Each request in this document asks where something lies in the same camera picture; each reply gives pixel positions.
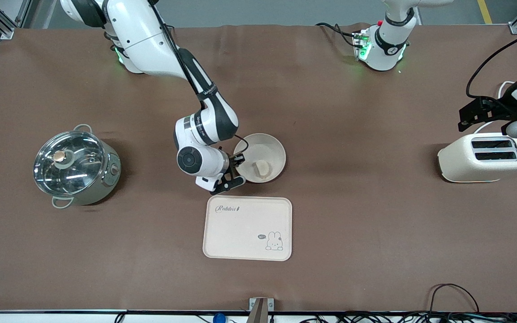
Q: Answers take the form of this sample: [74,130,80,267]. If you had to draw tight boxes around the round cream plate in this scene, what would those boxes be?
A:
[233,133,287,183]

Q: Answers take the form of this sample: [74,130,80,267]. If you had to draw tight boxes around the black looped floor cable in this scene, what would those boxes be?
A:
[426,283,482,315]

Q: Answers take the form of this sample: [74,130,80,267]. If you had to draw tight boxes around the brown table mat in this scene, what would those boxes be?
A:
[0,23,517,313]

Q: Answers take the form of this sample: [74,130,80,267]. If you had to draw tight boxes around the black cable bundle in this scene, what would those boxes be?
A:
[299,311,517,323]

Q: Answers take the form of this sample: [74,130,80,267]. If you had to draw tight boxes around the small pale steamed bun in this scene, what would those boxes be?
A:
[252,160,272,179]

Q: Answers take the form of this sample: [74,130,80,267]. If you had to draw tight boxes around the cream rabbit print tray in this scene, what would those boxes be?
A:
[202,195,293,262]

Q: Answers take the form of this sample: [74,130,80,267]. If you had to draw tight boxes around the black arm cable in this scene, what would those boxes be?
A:
[151,0,250,158]
[466,26,517,113]

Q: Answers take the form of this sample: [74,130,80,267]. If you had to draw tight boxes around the white toaster power cord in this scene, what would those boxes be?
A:
[473,80,516,135]

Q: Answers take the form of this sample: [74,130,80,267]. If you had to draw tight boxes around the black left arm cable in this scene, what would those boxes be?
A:
[466,26,517,113]

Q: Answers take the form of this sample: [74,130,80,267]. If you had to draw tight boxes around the cream two-slot toaster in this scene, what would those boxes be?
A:
[438,133,517,183]

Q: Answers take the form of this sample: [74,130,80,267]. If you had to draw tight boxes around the silver electric cooking pot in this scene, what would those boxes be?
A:
[33,124,122,210]

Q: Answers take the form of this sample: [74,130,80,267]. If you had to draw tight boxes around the grey metal table bracket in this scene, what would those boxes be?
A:
[249,297,275,323]

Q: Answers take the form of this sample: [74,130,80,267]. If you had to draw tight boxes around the black left base cable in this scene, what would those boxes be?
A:
[315,22,363,48]

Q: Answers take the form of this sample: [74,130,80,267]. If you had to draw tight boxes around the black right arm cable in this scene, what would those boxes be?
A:
[151,0,250,158]

